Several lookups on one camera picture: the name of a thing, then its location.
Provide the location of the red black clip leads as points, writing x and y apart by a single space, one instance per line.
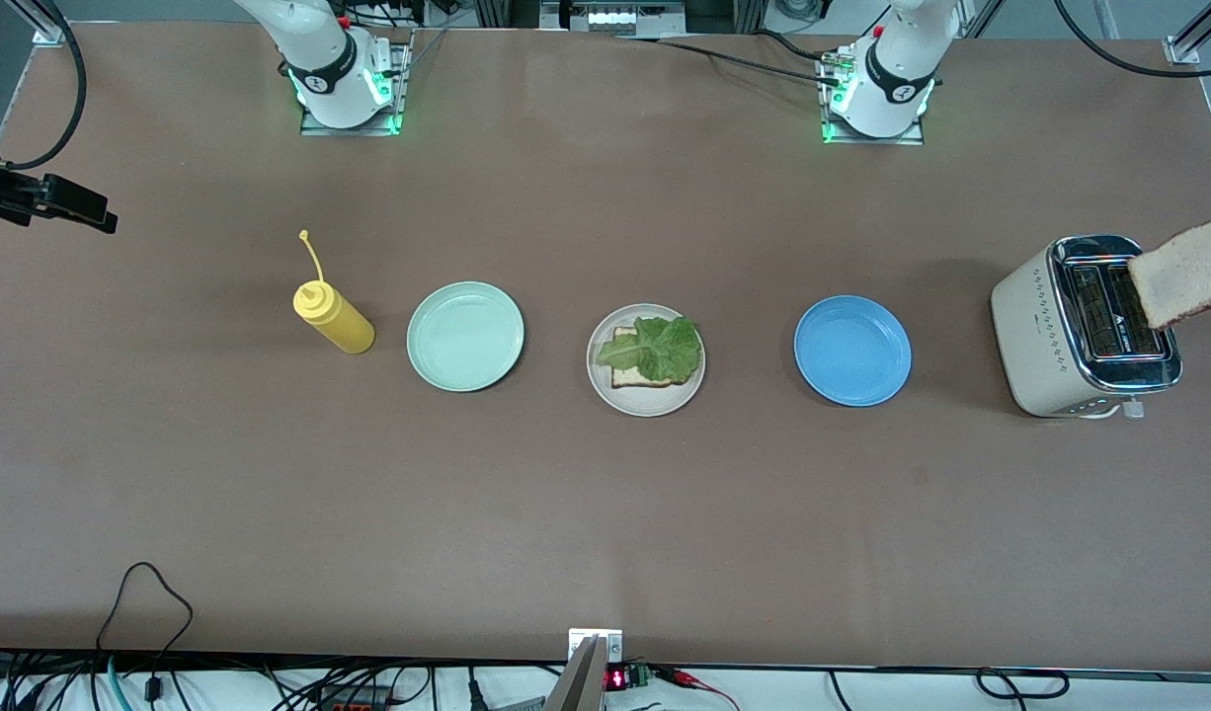
685 676

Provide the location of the grey equipment box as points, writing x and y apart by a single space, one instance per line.
615 18

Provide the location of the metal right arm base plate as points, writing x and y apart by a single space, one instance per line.
354 130

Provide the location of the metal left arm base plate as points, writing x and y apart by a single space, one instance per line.
872 141

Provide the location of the aluminium corner bracket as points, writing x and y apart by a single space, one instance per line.
47 30
1183 49

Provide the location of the grey aluminium camera post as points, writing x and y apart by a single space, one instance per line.
578 686

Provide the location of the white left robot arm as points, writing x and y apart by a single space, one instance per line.
897 59

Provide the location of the blue plate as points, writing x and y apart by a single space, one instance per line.
852 351

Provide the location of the brown-crust bread slice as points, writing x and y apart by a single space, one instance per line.
627 378
1183 275

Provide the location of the green lettuce leaf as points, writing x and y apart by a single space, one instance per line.
660 348

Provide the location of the red digit display module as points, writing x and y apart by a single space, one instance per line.
617 679

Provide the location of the beige plate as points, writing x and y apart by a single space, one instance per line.
646 400

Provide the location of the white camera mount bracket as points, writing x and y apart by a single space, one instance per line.
610 647

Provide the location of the beige toaster chrome top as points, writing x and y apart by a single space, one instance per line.
1035 346

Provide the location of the pale green plate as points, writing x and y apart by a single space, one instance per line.
465 336

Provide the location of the yellow squeeze bottle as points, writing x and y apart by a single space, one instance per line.
339 321

